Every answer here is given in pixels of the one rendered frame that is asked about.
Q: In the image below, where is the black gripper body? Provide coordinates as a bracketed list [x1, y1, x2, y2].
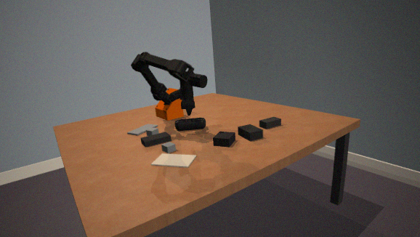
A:
[180, 85, 195, 109]

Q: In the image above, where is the beige flat rectangular panel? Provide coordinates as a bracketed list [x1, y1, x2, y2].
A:
[151, 154, 196, 168]

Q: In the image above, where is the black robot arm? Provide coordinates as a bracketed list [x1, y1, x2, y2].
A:
[131, 52, 207, 105]

